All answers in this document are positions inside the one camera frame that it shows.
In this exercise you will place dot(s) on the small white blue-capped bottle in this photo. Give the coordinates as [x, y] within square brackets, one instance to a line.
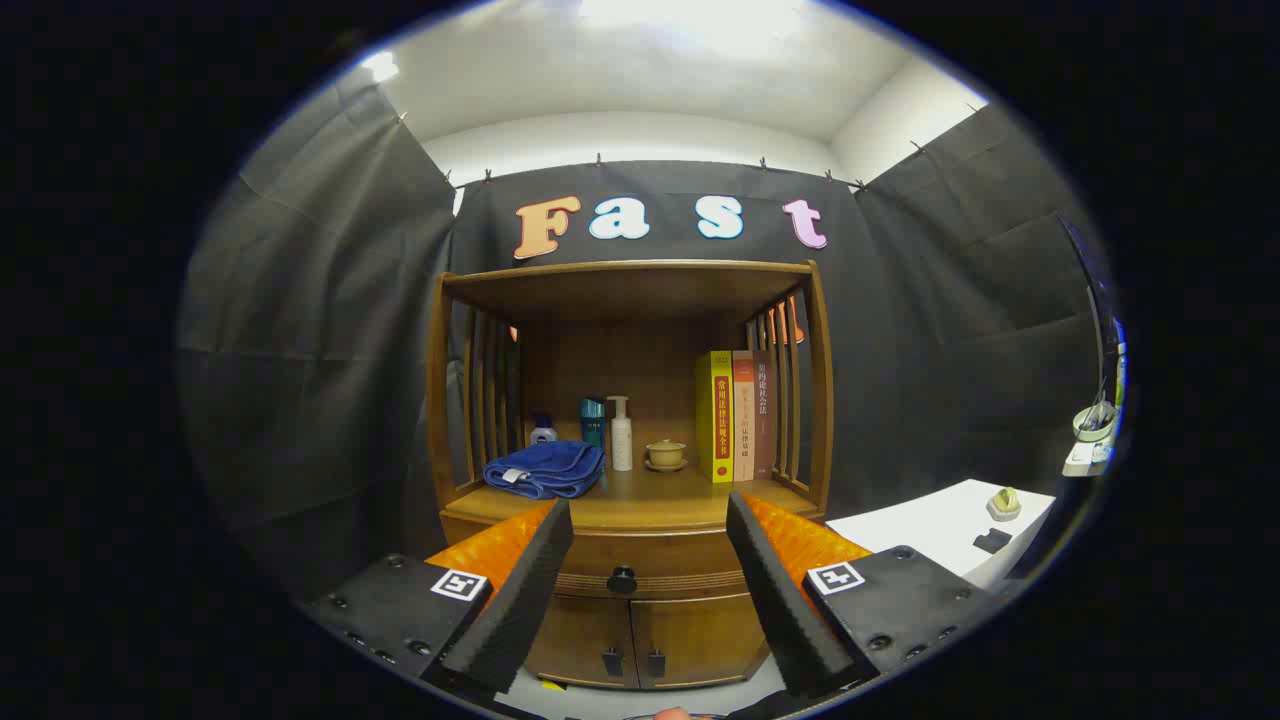
[543, 432]

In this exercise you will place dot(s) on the yellow book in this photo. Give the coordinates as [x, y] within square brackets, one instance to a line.
[714, 420]

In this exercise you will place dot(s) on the white and green device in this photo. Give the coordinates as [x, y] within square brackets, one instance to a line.
[1092, 430]

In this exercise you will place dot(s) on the orange and cream book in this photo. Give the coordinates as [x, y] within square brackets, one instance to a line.
[743, 420]

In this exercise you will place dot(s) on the blue folded towel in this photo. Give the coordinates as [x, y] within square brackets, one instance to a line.
[545, 468]

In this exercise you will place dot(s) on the teal bottle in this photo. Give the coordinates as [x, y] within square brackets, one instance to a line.
[592, 420]

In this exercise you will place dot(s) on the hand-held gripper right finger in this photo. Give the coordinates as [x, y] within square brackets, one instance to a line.
[775, 590]

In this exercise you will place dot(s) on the beige lidded cup with saucer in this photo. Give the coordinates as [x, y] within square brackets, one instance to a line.
[665, 454]

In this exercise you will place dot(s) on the small green and white object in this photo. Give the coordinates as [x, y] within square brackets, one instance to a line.
[1004, 504]

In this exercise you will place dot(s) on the wooden cabinet door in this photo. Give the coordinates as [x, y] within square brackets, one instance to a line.
[580, 635]
[700, 635]

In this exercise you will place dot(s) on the black backdrop cloth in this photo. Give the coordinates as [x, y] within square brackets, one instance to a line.
[320, 330]

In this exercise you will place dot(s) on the wooden cabinet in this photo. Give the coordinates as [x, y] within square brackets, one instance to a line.
[640, 295]

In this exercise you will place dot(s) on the brown book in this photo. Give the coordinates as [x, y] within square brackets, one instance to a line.
[764, 415]

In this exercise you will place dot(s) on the white table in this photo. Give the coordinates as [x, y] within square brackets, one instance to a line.
[920, 525]

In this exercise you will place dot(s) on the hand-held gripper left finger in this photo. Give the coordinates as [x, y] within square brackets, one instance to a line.
[520, 590]

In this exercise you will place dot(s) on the wooden countertop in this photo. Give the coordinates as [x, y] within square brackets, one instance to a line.
[650, 495]

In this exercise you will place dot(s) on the white pump bottle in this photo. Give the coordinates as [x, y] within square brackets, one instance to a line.
[621, 440]

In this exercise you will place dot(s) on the wooden drawer with black knob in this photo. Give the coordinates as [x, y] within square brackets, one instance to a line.
[650, 555]

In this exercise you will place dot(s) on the small black flat object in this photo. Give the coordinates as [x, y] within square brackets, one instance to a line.
[992, 541]

